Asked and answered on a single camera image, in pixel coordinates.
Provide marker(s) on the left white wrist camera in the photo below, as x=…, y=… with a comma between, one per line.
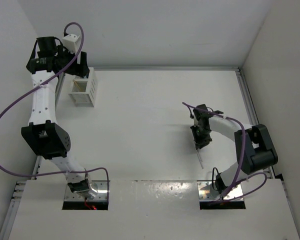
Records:
x=71, y=42

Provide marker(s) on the white two-slot organizer box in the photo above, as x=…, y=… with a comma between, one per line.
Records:
x=89, y=85

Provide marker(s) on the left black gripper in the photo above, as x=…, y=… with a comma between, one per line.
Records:
x=79, y=70

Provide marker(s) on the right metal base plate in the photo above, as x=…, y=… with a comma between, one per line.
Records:
x=206, y=193

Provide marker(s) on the thin wooden stick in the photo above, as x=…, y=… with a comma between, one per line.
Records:
x=77, y=86

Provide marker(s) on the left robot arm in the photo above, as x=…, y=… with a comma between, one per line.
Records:
x=43, y=134

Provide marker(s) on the aluminium frame rail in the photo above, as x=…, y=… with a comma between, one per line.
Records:
x=250, y=100

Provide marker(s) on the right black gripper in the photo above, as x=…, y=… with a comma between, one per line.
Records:
x=200, y=143

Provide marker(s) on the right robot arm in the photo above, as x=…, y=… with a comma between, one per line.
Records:
x=227, y=126

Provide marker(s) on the metal base plate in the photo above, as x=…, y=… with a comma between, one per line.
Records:
x=206, y=193
x=99, y=193

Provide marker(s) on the thin clear silver stick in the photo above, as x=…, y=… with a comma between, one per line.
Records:
x=200, y=159

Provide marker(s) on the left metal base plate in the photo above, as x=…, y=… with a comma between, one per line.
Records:
x=99, y=193

